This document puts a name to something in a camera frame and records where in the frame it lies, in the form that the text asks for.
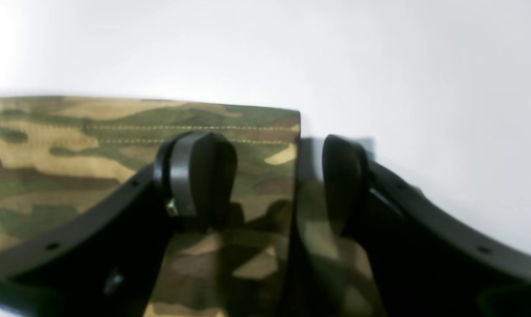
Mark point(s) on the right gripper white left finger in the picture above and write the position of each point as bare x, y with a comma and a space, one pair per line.
105, 262

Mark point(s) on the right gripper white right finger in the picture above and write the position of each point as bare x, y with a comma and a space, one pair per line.
365, 243

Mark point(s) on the camouflage T-shirt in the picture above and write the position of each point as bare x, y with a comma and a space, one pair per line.
60, 155

